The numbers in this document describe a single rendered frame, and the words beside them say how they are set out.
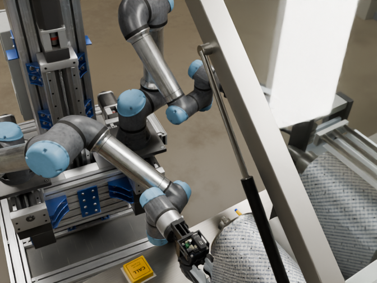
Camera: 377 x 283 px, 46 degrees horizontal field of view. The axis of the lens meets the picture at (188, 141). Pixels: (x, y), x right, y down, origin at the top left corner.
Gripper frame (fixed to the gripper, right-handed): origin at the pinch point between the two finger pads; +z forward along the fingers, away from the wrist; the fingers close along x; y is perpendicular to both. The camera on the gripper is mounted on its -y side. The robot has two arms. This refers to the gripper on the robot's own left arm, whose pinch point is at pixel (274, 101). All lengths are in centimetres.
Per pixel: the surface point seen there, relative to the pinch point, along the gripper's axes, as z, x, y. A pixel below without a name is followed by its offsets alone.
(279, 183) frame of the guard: 39, 73, -66
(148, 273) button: -1, 65, 23
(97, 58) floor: -221, -86, 137
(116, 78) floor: -187, -76, 136
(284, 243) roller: 32, 47, -6
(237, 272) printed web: 28, 62, -11
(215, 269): 21, 61, -2
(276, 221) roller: 27, 42, -6
